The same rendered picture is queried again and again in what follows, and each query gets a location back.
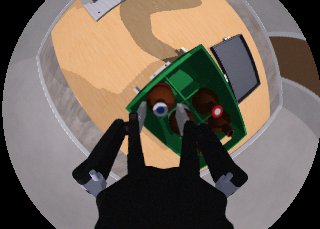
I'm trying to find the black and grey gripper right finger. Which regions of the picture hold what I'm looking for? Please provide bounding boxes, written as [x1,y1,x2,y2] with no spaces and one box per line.
[175,103,248,206]

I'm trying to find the green bottle crate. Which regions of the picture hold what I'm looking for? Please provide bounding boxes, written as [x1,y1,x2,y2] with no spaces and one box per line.
[125,44,247,157]

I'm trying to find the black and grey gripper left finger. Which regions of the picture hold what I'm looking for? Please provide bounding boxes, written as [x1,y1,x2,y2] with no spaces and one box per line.
[72,101,152,207]

